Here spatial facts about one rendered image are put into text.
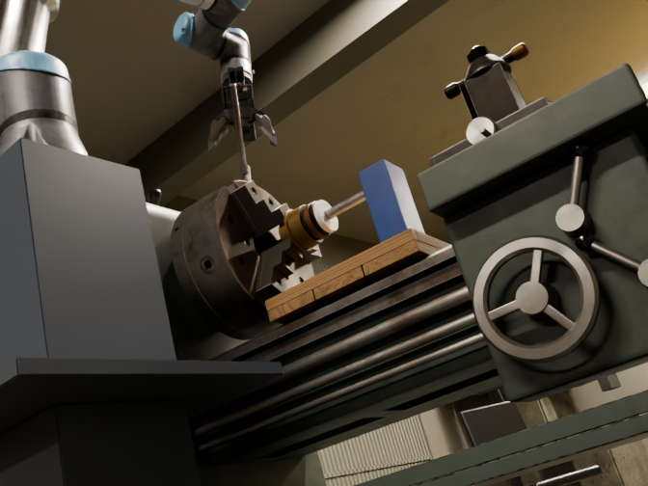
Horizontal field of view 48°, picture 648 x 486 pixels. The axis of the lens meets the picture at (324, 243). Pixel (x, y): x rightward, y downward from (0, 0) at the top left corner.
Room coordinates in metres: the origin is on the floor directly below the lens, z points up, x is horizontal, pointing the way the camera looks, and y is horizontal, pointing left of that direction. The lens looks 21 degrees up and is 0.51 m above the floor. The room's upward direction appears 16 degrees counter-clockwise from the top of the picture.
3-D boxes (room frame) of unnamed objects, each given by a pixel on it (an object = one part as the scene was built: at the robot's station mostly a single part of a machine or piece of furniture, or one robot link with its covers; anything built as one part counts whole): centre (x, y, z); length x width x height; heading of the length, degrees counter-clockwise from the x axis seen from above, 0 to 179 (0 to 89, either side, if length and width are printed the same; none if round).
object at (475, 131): (0.89, -0.25, 0.95); 0.07 x 0.04 x 0.04; 151
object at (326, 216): (1.30, -0.07, 1.08); 0.13 x 0.07 x 0.07; 61
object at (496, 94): (1.06, -0.34, 1.07); 0.07 x 0.07 x 0.10; 61
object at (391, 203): (1.26, -0.14, 1.00); 0.08 x 0.06 x 0.23; 151
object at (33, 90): (0.96, 0.39, 1.27); 0.13 x 0.12 x 0.14; 47
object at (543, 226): (0.90, -0.29, 0.73); 0.27 x 0.12 x 0.27; 61
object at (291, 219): (1.35, 0.03, 1.08); 0.09 x 0.09 x 0.09; 61
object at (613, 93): (1.07, -0.40, 0.90); 0.53 x 0.30 x 0.06; 151
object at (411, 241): (1.28, -0.09, 0.89); 0.36 x 0.30 x 0.04; 151
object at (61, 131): (0.96, 0.38, 1.15); 0.15 x 0.15 x 0.10
